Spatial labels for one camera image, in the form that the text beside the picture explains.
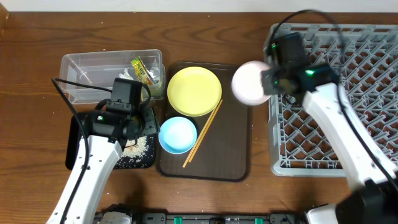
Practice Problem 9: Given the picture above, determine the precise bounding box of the wooden chopstick lower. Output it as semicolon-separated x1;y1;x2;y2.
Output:
187;107;222;164

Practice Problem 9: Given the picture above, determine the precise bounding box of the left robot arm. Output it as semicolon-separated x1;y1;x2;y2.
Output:
48;78;160;223

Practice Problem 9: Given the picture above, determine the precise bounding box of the green snack wrapper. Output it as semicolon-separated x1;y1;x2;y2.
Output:
131;57;157;85

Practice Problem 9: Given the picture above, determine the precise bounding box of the dark brown serving tray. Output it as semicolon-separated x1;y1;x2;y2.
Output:
156;62;252;182

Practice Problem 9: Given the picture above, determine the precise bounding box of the wooden chopstick upper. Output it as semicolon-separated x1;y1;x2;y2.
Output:
182;99;223;169

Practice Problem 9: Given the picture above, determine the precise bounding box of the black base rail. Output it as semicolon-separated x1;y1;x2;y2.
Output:
93;203;308;224

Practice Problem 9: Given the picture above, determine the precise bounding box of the cooked rice pile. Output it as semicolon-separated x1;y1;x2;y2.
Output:
114;136;155;169

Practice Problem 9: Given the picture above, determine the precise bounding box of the wooden chopstick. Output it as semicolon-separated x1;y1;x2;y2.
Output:
182;99;223;169
187;107;222;164

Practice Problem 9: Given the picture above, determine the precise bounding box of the yellow plate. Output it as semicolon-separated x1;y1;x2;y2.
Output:
167;67;222;117

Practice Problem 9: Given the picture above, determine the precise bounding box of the black waste tray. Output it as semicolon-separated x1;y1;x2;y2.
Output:
65;117;156;170

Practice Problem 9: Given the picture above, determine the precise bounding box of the white tissue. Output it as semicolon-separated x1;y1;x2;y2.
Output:
119;68;133;80

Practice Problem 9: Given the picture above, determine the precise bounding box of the grey dishwasher rack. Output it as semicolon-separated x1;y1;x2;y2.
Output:
268;24;397;177

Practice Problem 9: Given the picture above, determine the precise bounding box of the blue bowl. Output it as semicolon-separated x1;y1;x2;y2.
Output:
158;116;198;154

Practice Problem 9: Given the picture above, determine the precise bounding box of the clear plastic waste bin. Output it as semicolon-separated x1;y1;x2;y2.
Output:
60;49;165;101

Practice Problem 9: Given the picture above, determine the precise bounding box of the pink white bowl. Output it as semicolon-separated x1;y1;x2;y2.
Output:
231;60;271;106

